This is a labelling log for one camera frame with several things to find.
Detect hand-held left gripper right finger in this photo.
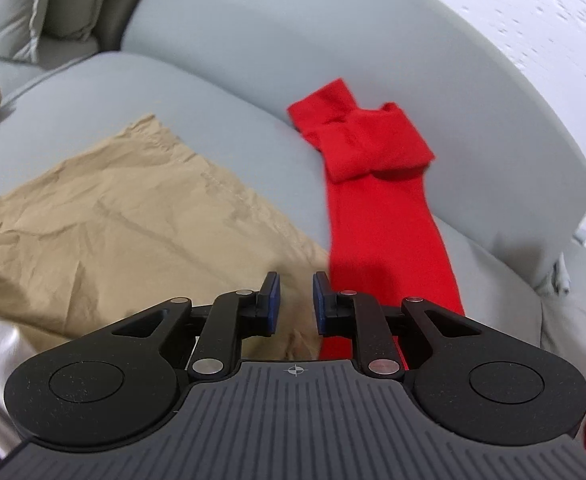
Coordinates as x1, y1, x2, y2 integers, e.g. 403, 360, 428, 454
312, 270, 484, 380

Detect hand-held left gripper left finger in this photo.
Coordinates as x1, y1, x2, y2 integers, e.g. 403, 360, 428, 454
111, 271, 281, 379

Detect red pants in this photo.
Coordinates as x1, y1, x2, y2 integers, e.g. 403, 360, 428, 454
287, 78, 586, 461

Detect tan pants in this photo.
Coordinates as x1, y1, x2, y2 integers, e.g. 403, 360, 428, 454
0, 87, 332, 363

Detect grey sofa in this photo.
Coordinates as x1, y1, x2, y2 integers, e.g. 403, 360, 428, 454
0, 0, 586, 461

